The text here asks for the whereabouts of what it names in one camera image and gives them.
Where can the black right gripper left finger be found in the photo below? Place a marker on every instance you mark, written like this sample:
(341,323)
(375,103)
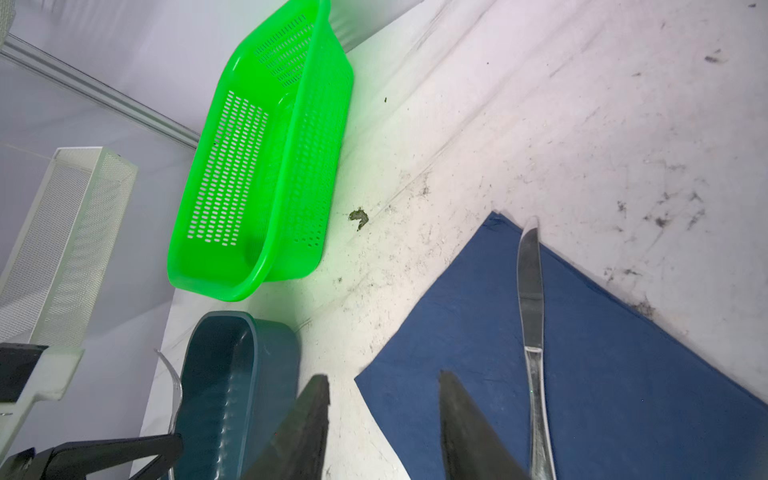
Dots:
(297,448)

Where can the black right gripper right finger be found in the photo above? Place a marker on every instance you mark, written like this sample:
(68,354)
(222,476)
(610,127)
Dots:
(471,449)

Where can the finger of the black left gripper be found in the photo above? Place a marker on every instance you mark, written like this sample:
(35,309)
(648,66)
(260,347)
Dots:
(77,460)

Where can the silver table knife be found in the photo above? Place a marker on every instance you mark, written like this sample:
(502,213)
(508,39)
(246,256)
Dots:
(532,315)

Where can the dark teal plastic tray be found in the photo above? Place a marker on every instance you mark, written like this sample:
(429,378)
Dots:
(239,381)

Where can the dark blue paper napkin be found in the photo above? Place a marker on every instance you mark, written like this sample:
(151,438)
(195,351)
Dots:
(625,400)

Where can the green plastic perforated basket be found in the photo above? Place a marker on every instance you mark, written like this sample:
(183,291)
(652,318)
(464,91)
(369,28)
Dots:
(256,204)

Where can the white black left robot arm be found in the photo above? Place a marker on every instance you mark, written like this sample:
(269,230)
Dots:
(33,373)

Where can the white mesh wall shelf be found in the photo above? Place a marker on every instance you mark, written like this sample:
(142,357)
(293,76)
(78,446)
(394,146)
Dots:
(52,279)

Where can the aluminium frame post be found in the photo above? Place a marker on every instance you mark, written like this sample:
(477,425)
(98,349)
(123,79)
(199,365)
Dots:
(64,75)

